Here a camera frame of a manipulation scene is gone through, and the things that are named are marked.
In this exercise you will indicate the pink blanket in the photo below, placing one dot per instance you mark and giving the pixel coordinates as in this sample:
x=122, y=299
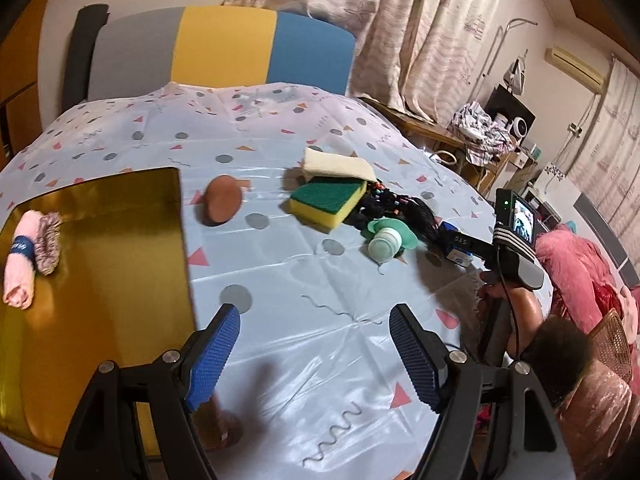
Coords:
x=575, y=265

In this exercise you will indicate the white round fan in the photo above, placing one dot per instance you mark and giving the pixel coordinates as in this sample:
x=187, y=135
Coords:
x=520, y=127

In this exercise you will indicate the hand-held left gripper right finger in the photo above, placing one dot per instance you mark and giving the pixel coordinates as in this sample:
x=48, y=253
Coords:
x=415, y=355

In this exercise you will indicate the black box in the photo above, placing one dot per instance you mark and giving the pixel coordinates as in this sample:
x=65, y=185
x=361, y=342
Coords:
x=510, y=102

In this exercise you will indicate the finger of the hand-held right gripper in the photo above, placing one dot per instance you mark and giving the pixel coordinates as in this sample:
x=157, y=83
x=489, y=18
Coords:
x=467, y=246

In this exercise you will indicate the garment steamer stand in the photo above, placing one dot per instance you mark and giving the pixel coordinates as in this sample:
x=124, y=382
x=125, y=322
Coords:
x=516, y=74

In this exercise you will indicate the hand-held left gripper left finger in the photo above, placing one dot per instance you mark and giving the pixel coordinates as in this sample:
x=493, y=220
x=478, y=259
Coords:
x=212, y=360

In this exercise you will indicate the person's right hand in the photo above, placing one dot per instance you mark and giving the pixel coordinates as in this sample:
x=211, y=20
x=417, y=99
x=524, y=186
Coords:
x=487, y=292

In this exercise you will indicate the green and white small bottle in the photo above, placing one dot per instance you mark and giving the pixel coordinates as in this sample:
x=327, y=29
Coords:
x=385, y=240

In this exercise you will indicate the orange wooden cabinet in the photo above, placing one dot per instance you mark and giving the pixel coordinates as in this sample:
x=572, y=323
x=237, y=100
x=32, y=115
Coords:
x=20, y=60

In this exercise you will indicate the wicker chair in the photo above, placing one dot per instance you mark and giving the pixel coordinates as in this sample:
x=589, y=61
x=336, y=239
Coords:
x=612, y=342

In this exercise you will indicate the green and yellow sponge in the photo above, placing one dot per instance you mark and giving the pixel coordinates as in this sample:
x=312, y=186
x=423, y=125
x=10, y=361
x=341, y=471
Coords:
x=325, y=200

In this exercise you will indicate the black panel heater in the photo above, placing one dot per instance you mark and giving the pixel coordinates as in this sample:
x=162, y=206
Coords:
x=605, y=230

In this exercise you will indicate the beige patterned curtain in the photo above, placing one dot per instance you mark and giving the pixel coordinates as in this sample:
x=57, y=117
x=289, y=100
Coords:
x=615, y=135
x=425, y=35

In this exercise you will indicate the patterned plastic tablecloth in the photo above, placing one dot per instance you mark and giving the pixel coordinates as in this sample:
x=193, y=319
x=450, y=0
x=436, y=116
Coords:
x=300, y=270

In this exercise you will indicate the crumpled patterned cloth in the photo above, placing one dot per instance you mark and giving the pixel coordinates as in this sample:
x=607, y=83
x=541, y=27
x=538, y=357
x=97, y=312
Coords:
x=480, y=130

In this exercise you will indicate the person's right forearm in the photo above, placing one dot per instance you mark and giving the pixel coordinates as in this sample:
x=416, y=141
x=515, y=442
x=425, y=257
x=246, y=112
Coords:
x=575, y=385

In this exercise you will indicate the grey yellow blue chair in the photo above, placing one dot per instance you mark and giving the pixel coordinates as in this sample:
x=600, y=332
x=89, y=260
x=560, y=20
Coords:
x=225, y=50

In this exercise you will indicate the brown egg-shaped sponge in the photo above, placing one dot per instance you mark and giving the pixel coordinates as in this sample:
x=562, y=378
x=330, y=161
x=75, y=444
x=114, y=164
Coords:
x=222, y=200

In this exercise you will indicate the white air conditioner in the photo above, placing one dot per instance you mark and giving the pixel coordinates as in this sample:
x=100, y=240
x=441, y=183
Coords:
x=575, y=65

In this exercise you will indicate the black braided hairpiece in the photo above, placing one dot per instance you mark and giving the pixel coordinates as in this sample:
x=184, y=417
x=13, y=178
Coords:
x=400, y=207

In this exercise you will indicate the wooden side table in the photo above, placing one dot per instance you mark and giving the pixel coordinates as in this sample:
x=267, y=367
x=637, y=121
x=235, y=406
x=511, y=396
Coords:
x=430, y=130

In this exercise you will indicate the pink grey scrunchie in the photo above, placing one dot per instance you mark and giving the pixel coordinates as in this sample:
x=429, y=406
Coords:
x=47, y=245

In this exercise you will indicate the gold tray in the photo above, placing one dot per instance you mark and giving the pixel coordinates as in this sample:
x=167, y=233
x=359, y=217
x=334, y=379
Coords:
x=115, y=270

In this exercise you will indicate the white patterned box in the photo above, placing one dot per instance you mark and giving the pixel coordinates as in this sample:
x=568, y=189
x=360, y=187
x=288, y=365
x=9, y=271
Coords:
x=555, y=172

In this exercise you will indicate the pink rolled towel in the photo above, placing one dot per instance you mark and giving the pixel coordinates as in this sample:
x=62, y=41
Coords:
x=22, y=265

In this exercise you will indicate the blue and white small box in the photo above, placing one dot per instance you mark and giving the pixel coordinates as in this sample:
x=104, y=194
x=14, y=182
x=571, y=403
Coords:
x=457, y=256

